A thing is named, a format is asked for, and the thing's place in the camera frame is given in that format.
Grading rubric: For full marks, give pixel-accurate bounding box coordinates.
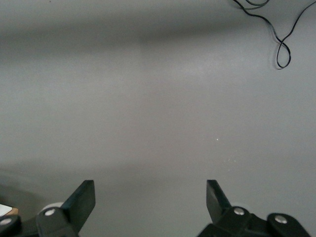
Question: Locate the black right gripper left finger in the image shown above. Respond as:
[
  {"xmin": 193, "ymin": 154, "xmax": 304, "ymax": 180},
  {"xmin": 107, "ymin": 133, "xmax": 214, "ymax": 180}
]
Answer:
[{"xmin": 0, "ymin": 180, "xmax": 96, "ymax": 237}]

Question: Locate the dark grey table mat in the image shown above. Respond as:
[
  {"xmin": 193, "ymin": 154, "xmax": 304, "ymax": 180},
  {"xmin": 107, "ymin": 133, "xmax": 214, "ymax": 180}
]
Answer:
[{"xmin": 0, "ymin": 0, "xmax": 316, "ymax": 237}]

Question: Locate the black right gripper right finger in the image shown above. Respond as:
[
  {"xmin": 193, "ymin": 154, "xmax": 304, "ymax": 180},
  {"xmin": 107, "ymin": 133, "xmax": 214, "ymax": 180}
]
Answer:
[{"xmin": 197, "ymin": 179, "xmax": 311, "ymax": 237}]

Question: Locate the thin black looped cable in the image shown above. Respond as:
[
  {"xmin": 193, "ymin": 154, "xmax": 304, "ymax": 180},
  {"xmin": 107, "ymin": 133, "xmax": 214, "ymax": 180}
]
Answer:
[{"xmin": 232, "ymin": 0, "xmax": 316, "ymax": 71}]

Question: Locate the white-fronted wooden drawer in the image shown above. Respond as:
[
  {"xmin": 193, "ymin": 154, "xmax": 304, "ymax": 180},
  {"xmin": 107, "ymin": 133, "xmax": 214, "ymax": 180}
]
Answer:
[{"xmin": 0, "ymin": 203, "xmax": 19, "ymax": 217}]

